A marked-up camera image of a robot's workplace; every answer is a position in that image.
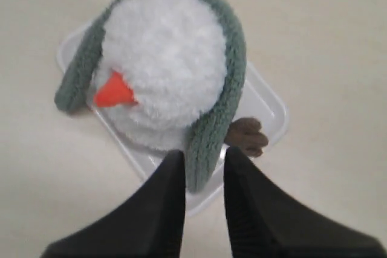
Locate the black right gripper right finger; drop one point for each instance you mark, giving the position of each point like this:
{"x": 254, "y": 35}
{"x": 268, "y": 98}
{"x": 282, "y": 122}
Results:
{"x": 264, "y": 221}

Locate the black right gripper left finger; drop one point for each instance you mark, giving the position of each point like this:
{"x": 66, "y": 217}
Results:
{"x": 148, "y": 224}

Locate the green fuzzy scarf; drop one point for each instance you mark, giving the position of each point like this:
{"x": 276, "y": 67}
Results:
{"x": 77, "y": 86}

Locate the white plastic tray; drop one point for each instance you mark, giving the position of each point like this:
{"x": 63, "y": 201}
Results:
{"x": 258, "y": 100}

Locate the white plush snowman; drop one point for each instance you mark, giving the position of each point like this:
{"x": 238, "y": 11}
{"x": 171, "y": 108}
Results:
{"x": 170, "y": 75}

